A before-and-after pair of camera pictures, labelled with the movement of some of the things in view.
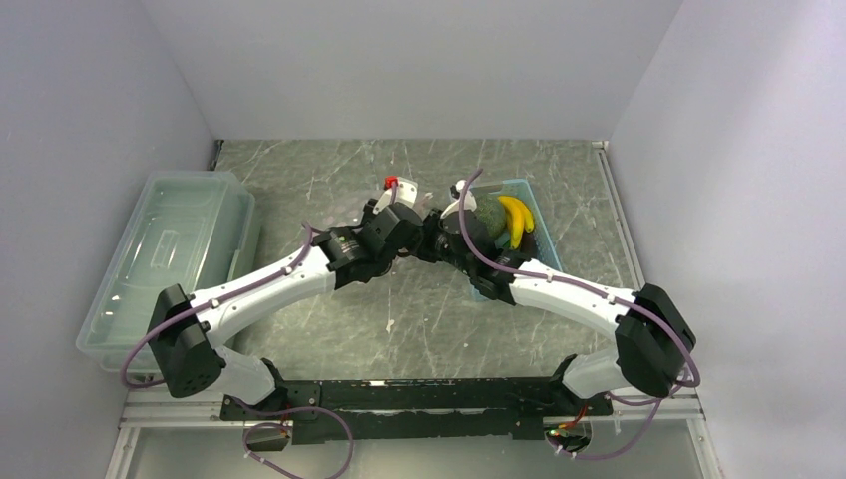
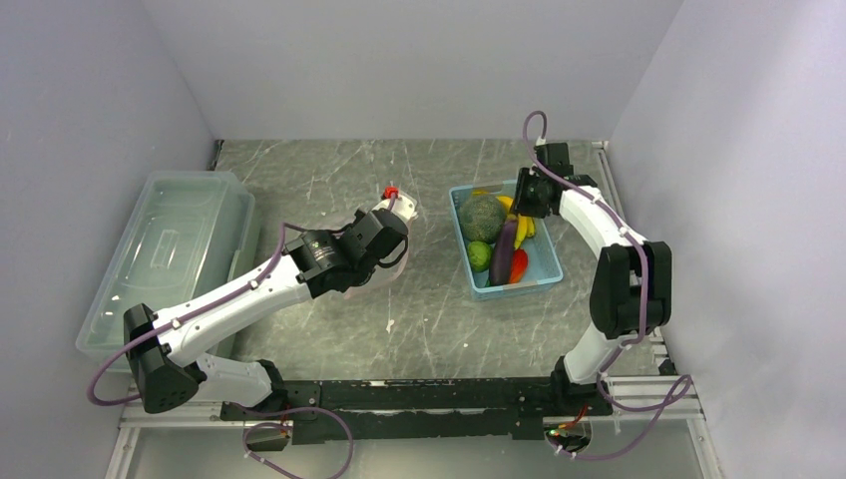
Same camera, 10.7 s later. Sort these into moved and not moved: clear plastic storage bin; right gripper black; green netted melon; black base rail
Moved: right gripper black
Not moved: clear plastic storage bin; black base rail; green netted melon
